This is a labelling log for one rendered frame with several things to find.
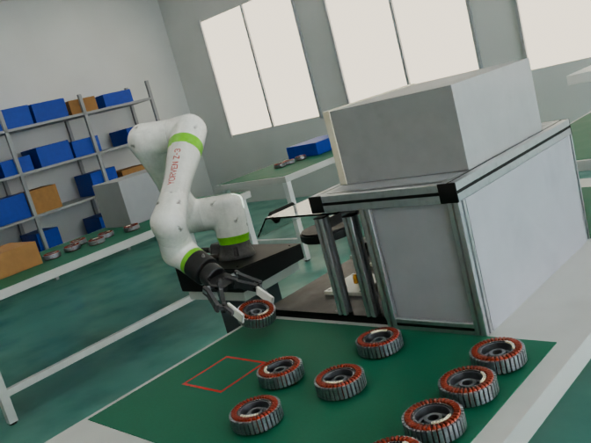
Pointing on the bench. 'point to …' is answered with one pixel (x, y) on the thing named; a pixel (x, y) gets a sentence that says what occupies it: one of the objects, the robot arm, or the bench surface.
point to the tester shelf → (426, 185)
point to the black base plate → (303, 305)
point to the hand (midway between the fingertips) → (254, 307)
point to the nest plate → (348, 287)
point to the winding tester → (434, 125)
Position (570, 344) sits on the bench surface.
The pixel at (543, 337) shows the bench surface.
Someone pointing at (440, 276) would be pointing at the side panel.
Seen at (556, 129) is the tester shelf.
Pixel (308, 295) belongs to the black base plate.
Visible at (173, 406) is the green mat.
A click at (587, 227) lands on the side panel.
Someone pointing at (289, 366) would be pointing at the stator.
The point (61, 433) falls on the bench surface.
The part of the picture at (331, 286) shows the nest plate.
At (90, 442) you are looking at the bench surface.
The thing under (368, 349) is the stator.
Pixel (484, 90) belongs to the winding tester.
